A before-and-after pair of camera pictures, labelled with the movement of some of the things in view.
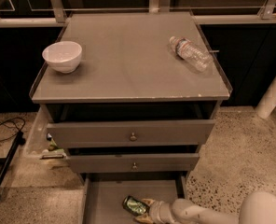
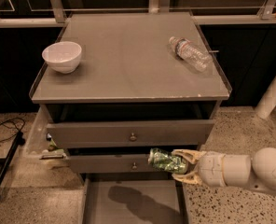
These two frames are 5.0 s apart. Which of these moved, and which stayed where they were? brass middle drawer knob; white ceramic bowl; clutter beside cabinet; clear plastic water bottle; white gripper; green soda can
Moved: white gripper; green soda can
Stayed: clear plastic water bottle; brass middle drawer knob; clutter beside cabinet; white ceramic bowl
